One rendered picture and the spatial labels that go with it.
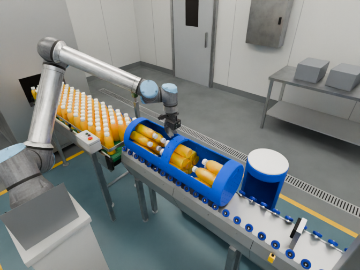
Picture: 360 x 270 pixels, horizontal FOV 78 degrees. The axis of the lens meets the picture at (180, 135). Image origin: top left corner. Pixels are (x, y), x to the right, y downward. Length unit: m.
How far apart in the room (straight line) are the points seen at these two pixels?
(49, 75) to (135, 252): 1.72
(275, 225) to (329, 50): 3.28
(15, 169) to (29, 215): 0.22
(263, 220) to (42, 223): 1.17
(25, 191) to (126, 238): 1.47
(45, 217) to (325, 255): 1.41
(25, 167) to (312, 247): 1.50
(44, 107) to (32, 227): 0.60
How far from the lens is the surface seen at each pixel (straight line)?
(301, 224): 1.37
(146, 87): 1.17
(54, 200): 1.22
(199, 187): 1.37
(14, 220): 1.22
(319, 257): 1.49
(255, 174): 1.66
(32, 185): 1.24
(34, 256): 1.33
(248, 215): 1.50
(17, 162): 1.26
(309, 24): 4.32
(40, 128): 1.42
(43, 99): 1.43
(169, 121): 1.42
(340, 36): 4.25
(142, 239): 2.48
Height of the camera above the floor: 2.12
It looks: 35 degrees down
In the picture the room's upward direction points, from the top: 1 degrees counter-clockwise
